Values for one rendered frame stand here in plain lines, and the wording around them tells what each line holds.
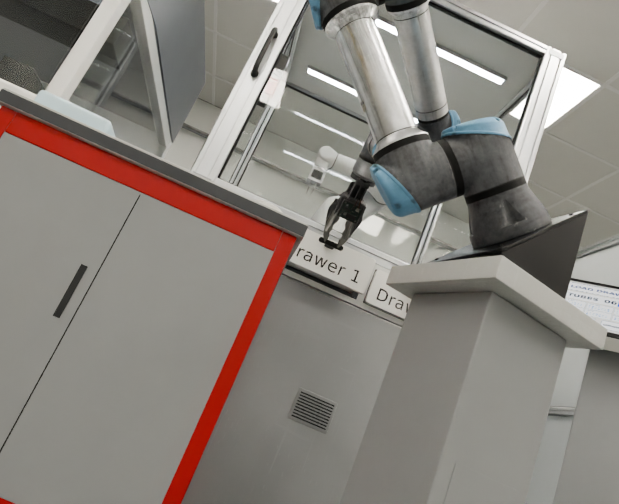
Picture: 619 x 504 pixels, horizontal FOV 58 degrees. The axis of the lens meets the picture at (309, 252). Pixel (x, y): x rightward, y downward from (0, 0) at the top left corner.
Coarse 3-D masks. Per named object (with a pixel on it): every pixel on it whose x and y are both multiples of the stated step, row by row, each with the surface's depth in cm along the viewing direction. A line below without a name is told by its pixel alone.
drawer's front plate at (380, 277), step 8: (376, 272) 168; (384, 272) 168; (376, 280) 167; (384, 280) 168; (376, 288) 167; (384, 288) 167; (392, 288) 167; (368, 296) 165; (376, 296) 166; (384, 296) 166; (392, 296) 167; (400, 296) 167; (368, 304) 167; (376, 304) 165; (384, 304) 166; (392, 304) 166; (408, 304) 167; (392, 312) 166; (400, 312) 166
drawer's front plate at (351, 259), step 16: (304, 240) 159; (320, 256) 158; (336, 256) 159; (352, 256) 160; (368, 256) 161; (320, 272) 157; (336, 272) 158; (352, 272) 159; (368, 272) 160; (352, 288) 158
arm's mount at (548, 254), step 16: (560, 224) 99; (576, 224) 100; (512, 240) 97; (528, 240) 95; (544, 240) 97; (560, 240) 98; (576, 240) 100; (448, 256) 110; (464, 256) 101; (480, 256) 97; (512, 256) 93; (528, 256) 95; (544, 256) 96; (560, 256) 98; (576, 256) 99; (528, 272) 94; (544, 272) 96; (560, 272) 97; (560, 288) 97
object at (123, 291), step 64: (0, 128) 101; (64, 128) 102; (0, 192) 99; (64, 192) 101; (128, 192) 103; (192, 192) 105; (0, 256) 96; (64, 256) 98; (128, 256) 100; (192, 256) 102; (256, 256) 104; (0, 320) 94; (64, 320) 95; (128, 320) 97; (192, 320) 99; (256, 320) 101; (0, 384) 91; (64, 384) 93; (128, 384) 95; (192, 384) 96; (0, 448) 89; (64, 448) 90; (128, 448) 92; (192, 448) 94
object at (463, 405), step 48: (432, 288) 100; (480, 288) 90; (528, 288) 87; (432, 336) 95; (480, 336) 87; (528, 336) 92; (576, 336) 93; (384, 384) 100; (432, 384) 90; (480, 384) 86; (528, 384) 91; (384, 432) 94; (432, 432) 85; (480, 432) 85; (528, 432) 90; (384, 480) 88; (432, 480) 80; (480, 480) 84; (528, 480) 89
